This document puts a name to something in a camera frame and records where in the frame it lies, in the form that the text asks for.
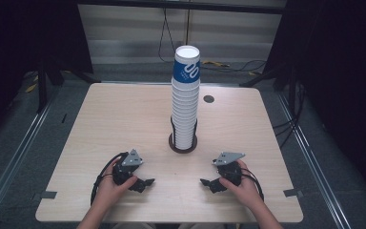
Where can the person's left hand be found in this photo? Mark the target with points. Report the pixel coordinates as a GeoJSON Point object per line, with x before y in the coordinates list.
{"type": "Point", "coordinates": [109, 191]}

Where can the grey tape piece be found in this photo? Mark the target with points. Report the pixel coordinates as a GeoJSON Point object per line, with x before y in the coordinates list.
{"type": "Point", "coordinates": [291, 192]}
{"type": "Point", "coordinates": [48, 194]}

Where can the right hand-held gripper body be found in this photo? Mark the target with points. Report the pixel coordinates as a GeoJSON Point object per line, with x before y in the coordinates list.
{"type": "Point", "coordinates": [228, 168]}

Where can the person's right hand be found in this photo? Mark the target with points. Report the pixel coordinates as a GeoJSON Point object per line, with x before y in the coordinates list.
{"type": "Point", "coordinates": [246, 191]}

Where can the black crossbar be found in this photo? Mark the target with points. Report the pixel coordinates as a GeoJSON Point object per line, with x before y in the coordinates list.
{"type": "Point", "coordinates": [184, 6]}

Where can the dark wooden cup holder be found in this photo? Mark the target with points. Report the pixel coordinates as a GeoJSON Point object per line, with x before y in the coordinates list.
{"type": "Point", "coordinates": [182, 151]}

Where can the metal floor rail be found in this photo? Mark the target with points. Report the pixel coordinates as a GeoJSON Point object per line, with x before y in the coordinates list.
{"type": "Point", "coordinates": [311, 159]}
{"type": "Point", "coordinates": [16, 159]}

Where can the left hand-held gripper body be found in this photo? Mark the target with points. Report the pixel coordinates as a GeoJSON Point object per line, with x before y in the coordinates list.
{"type": "Point", "coordinates": [130, 160]}

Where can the yellow tape strip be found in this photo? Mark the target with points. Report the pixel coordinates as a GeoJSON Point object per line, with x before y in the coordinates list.
{"type": "Point", "coordinates": [31, 88]}
{"type": "Point", "coordinates": [253, 74]}

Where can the stack of white paper cups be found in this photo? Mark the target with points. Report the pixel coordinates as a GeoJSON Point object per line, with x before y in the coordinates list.
{"type": "Point", "coordinates": [184, 117]}

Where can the dark round table grommet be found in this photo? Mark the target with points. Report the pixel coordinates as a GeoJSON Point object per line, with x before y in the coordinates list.
{"type": "Point", "coordinates": [208, 99]}

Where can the black metal stand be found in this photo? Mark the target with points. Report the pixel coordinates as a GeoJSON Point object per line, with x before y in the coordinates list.
{"type": "Point", "coordinates": [290, 89]}
{"type": "Point", "coordinates": [42, 89]}

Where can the blue banded white cup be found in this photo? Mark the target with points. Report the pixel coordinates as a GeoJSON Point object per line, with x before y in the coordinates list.
{"type": "Point", "coordinates": [186, 71]}

